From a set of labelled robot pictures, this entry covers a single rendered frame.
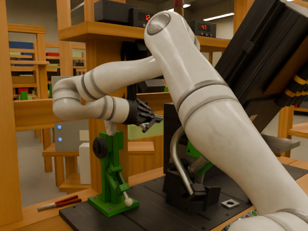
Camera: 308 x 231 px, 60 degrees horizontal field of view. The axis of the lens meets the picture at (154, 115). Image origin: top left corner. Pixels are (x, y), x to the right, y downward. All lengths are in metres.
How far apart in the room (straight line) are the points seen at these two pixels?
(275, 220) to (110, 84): 0.44
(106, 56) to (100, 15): 0.15
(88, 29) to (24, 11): 10.13
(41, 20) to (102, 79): 10.50
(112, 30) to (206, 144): 0.67
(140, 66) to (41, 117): 0.57
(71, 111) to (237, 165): 0.44
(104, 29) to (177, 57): 0.52
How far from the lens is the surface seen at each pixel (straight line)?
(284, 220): 0.31
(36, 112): 1.07
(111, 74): 0.61
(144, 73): 0.60
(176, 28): 0.51
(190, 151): 1.01
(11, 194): 1.02
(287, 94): 1.05
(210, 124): 0.36
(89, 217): 0.97
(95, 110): 0.72
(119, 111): 0.75
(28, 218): 1.07
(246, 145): 0.36
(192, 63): 0.44
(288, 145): 1.02
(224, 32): 12.94
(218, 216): 0.98
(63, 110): 0.68
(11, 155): 0.98
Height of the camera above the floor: 1.37
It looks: 9 degrees down
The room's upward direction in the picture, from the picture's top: straight up
